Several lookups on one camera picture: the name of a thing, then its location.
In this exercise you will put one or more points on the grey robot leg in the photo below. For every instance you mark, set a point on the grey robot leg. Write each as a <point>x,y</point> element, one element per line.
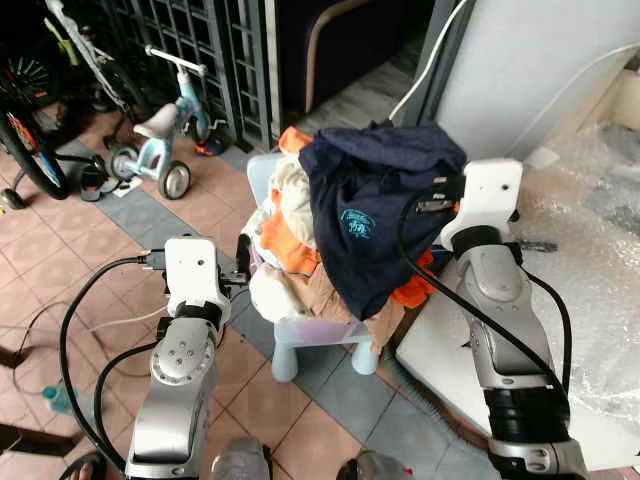
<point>240,462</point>
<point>378,467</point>

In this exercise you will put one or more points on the beige brown garment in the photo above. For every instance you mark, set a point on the beige brown garment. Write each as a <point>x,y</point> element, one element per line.
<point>335,300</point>

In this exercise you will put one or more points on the black metal grille gate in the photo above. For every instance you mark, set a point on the black metal grille gate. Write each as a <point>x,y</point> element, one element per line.
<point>215,60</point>

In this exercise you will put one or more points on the grey left robot leg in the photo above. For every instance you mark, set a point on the grey left robot leg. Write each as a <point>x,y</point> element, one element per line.
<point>240,462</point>

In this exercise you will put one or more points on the grey right robot leg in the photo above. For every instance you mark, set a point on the grey right robot leg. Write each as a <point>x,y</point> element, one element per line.
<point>378,467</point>

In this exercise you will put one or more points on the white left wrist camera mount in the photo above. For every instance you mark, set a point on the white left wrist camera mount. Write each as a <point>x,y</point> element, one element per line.
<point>192,272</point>

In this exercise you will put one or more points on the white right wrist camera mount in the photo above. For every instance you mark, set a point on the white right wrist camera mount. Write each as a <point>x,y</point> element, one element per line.
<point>488,195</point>

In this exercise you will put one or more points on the navy blue printed t-shirt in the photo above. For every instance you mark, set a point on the navy blue printed t-shirt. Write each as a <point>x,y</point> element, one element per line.
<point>365,220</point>

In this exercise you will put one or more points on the cream white garment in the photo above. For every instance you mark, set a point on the cream white garment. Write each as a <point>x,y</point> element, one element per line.
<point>290,195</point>

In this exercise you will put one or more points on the black bicycle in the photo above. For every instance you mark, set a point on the black bicycle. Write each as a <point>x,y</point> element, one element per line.
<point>35,150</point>

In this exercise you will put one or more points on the clear bubble wrap sheet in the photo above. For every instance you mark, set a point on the clear bubble wrap sheet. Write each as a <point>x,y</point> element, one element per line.
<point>590,260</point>

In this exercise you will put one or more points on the dark armchair with wooden arm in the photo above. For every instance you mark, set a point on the dark armchair with wooden arm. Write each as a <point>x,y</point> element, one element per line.
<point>350,40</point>

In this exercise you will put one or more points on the light blue plastic stool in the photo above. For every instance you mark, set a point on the light blue plastic stool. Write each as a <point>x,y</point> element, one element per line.
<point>320,345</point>

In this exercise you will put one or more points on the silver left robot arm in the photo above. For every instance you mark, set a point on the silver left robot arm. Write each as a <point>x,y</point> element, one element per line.
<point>180,390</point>

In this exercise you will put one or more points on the dark sandal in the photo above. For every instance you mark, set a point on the dark sandal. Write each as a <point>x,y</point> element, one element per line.
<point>85,466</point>

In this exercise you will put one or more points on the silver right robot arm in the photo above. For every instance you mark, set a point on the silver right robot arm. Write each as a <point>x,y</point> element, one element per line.
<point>510,320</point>

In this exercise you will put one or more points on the teal plastic bottle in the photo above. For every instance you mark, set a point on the teal plastic bottle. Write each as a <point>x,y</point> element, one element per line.
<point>57,400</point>

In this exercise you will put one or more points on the orange garment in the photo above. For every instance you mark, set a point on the orange garment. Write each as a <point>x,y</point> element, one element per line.
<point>285,240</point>

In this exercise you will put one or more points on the light blue kids tricycle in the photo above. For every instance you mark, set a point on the light blue kids tricycle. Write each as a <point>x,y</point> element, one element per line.
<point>185,125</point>

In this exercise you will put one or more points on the white washing machine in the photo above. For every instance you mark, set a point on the white washing machine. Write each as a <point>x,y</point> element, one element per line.
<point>490,70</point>

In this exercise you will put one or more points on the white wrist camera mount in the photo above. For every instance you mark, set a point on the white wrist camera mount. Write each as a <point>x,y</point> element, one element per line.
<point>192,272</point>
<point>488,195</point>

